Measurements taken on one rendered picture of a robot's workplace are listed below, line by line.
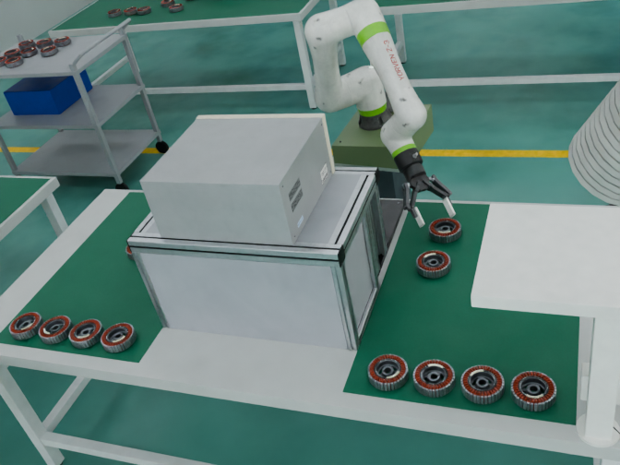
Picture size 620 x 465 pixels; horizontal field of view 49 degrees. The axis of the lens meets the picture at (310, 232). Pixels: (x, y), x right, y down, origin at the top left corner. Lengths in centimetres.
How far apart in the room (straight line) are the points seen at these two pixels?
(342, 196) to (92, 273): 111
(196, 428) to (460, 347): 137
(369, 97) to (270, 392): 138
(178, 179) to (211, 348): 58
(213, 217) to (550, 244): 90
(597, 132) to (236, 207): 104
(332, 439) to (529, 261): 145
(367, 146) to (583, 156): 175
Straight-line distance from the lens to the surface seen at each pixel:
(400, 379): 191
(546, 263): 158
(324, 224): 193
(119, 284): 260
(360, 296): 207
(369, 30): 249
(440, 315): 212
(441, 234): 237
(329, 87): 274
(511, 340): 204
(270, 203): 180
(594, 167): 115
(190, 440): 297
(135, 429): 312
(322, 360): 204
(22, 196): 349
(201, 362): 216
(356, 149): 286
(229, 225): 191
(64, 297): 266
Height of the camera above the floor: 221
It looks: 35 degrees down
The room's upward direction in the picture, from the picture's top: 13 degrees counter-clockwise
